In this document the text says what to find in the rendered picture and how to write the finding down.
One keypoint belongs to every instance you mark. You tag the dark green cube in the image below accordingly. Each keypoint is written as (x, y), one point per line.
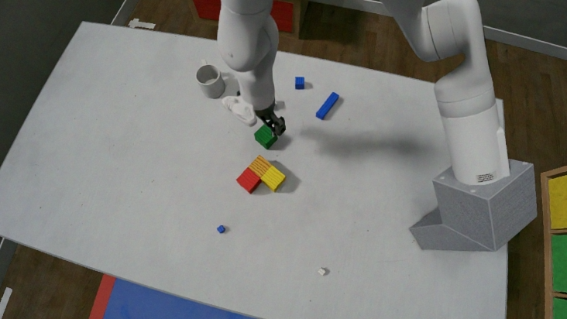
(264, 138)

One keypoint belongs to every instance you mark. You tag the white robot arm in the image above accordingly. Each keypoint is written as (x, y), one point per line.
(465, 96)

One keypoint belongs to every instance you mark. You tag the white mug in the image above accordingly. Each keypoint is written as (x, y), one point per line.
(207, 74)

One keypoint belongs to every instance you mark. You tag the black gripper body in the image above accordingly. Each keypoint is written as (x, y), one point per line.
(266, 113)

